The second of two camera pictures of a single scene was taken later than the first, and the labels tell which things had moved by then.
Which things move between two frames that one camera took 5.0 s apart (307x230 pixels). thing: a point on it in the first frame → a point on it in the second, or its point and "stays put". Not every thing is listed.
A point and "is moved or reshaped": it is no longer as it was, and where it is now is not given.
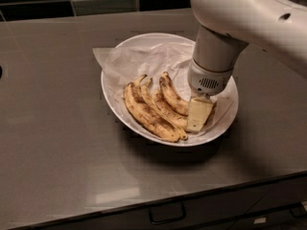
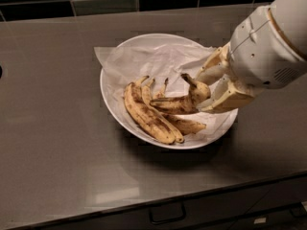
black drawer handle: x=165 y=214 stays put
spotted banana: x=171 y=95 is moved or reshaped
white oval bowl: x=145 y=81 stays put
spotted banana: x=147 y=114 stays put
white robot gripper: x=207 y=80 → x=264 y=53
